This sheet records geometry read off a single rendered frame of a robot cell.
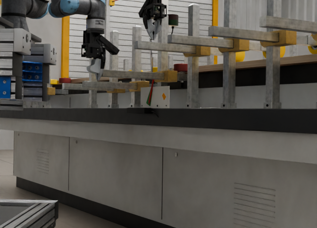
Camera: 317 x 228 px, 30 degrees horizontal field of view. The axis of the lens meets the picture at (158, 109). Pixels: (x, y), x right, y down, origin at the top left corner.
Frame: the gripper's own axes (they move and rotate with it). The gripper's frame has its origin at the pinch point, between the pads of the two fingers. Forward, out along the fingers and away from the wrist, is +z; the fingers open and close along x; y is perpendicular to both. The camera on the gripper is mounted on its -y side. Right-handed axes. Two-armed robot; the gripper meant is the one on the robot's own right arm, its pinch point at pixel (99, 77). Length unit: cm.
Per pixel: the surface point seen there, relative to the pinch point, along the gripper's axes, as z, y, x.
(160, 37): -20.3, -32.1, -3.7
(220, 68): -5, -49, 20
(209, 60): -24, -141, -115
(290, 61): -6, -49, 64
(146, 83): 0.3, -34.6, -20.0
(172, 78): -1.1, -33.9, 5.0
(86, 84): 2.1, -4.3, -23.5
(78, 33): -128, -321, -771
